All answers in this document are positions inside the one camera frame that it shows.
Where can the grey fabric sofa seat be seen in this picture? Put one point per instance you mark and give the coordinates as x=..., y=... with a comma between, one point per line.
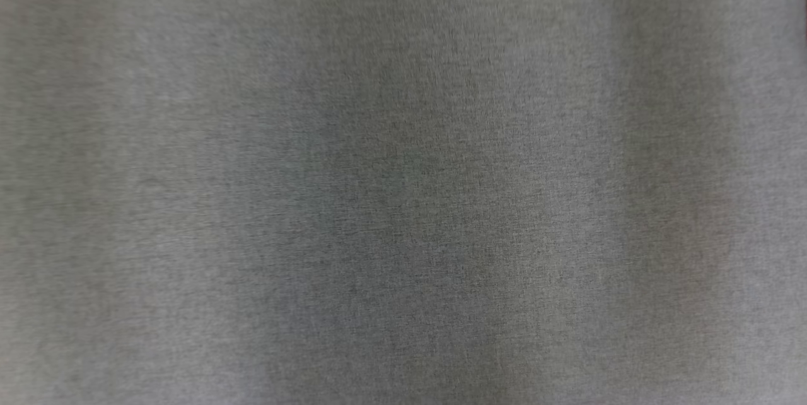
x=403, y=178

